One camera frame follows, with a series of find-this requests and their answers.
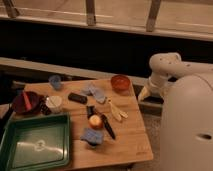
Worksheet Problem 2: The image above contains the blue cloth piece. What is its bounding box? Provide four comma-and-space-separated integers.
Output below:
80, 128, 104, 146

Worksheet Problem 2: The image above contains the dark red bowl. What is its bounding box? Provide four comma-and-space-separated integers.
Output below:
12, 91, 39, 114

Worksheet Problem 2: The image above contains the light blue cloth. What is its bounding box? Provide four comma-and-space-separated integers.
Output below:
82, 83, 106, 104

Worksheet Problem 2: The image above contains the small blue cup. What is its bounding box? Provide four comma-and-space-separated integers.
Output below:
48, 75, 62, 90

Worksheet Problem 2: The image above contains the orange bowl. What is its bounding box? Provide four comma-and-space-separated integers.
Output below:
111, 75, 130, 91

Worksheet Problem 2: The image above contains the black eraser block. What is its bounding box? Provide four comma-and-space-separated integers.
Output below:
68, 93, 87, 104

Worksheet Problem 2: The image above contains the wooden table board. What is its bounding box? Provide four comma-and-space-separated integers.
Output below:
24, 79, 153, 171

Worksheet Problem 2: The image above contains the orange round fruit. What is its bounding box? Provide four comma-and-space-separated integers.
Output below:
89, 115, 103, 129

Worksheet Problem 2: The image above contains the small black block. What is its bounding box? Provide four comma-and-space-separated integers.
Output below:
86, 106, 94, 118

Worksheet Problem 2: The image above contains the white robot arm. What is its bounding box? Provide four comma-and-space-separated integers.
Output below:
138, 52, 213, 171

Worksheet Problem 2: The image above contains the white cup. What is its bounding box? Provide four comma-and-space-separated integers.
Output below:
45, 96, 62, 113

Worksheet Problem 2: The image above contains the green plastic tray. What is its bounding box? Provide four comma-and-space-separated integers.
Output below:
0, 114, 70, 171

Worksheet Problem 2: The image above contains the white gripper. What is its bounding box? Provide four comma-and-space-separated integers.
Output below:
138, 77, 164, 102

